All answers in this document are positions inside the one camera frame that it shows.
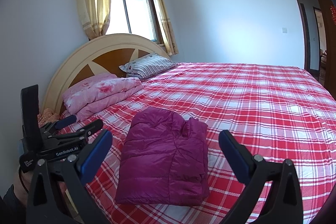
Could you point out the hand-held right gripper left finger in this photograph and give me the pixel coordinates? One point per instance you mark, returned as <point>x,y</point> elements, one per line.
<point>97,154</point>

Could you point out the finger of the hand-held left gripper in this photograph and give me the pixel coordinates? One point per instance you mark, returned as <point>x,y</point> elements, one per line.
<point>65,121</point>
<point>86,129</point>

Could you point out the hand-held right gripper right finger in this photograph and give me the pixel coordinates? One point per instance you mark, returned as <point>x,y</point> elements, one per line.
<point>235,154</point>

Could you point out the purple puffer jacket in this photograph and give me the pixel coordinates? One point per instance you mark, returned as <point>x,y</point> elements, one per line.
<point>162,161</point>

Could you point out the orange patterned cloth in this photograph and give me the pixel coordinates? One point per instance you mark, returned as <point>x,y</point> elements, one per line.
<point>48,116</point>

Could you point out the pink floral quilt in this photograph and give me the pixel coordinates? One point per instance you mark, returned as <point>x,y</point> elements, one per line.
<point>102,92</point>

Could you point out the red plaid bed sheet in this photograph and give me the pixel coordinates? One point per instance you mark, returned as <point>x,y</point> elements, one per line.
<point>249,108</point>

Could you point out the cream wooden bed headboard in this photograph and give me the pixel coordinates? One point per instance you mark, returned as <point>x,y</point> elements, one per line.
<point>110,61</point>

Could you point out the striped pillow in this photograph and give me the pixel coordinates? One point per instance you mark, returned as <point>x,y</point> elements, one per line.
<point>149,65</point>

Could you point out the window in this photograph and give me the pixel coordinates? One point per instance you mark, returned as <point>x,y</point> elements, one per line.
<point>136,14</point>

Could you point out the brown wooden door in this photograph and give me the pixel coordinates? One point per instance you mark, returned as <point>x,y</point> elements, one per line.
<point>329,56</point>

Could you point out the red paper door decoration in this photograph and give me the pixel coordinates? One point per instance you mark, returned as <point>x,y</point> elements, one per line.
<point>333,15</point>

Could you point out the white wall switch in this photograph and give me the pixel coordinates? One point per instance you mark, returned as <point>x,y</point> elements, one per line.
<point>284,29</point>

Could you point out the brown door frame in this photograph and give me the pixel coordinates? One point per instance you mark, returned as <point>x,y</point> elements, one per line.
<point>296,16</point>

